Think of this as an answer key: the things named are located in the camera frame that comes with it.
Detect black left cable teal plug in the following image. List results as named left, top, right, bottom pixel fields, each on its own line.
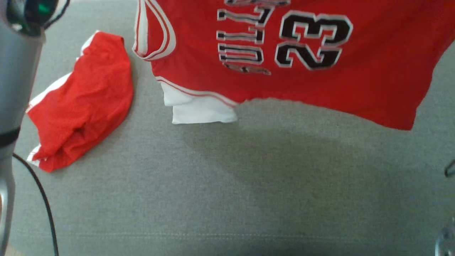
left=12, top=153, right=59, bottom=256

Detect red shorts with white stripes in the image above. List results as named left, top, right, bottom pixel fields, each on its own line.
left=25, top=31, right=135, bottom=173

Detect red number 23 jersey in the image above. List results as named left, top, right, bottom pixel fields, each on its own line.
left=132, top=0, right=455, bottom=131

